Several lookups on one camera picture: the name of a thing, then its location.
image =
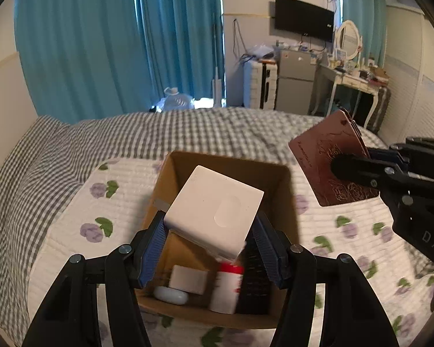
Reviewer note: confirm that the black remote control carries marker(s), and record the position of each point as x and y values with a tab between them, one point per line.
255	289

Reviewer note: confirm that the brown cardboard box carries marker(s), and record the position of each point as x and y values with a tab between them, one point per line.
275	188

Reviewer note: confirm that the white dressing table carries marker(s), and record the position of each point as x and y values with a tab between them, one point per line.
343	79

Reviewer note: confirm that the blue curtain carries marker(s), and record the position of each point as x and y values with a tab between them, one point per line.
181	36
79	43
363	18

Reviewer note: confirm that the white bottle red label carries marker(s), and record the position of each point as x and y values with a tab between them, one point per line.
224	292

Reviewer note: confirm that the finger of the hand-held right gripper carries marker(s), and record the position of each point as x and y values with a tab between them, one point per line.
152	251
271	256
388	155
354	168

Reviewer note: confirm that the grey checked bed sheet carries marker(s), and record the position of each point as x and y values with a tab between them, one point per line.
202	130

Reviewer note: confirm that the white plug-in device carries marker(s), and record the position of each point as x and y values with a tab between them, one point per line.
209	206

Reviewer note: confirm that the small cardboard box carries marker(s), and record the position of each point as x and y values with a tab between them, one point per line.
379	72

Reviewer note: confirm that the white louvered wardrobe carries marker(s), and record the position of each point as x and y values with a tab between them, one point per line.
419	79

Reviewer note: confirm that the clear plastic bag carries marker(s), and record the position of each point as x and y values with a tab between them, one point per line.
262	51

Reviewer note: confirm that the grey small fridge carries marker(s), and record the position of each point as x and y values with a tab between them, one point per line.
294	83

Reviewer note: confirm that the black wall television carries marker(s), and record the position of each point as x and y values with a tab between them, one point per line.
303	18

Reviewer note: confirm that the white oval mirror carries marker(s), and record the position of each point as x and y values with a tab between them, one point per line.
349	39

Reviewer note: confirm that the white charger adapter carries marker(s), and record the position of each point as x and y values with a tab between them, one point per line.
188	278

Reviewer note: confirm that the white floral quilted mat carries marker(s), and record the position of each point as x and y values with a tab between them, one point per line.
68	260

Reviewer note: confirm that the brown embossed book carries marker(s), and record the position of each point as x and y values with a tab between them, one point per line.
318	159

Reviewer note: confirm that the clear water jug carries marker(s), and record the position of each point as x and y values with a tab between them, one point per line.
175	100

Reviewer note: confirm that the light blue earbud case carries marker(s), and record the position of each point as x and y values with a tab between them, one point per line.
170	295

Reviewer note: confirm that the dark suitcase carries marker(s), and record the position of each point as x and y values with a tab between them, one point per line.
381	104

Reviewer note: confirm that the white suitcase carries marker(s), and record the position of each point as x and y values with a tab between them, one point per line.
256	86

